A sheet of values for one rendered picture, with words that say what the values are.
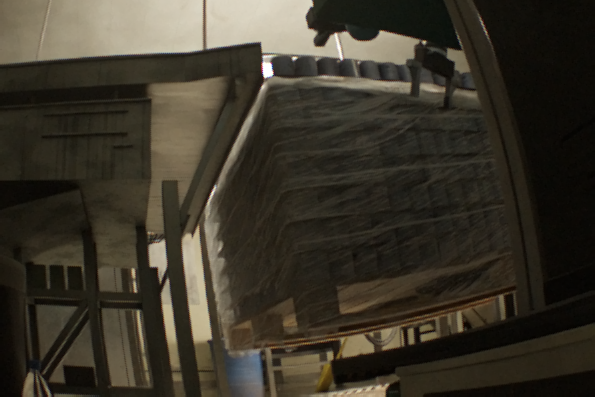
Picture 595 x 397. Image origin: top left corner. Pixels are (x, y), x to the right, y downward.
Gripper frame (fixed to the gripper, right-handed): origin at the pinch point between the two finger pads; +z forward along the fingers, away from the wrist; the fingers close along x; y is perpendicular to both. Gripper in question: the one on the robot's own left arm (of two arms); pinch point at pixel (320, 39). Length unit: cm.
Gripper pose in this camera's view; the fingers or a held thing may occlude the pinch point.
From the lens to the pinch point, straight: 154.1
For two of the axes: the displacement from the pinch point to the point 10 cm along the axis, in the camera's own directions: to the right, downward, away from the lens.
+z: -2.5, 3.5, 9.0
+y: 1.4, 9.4, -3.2
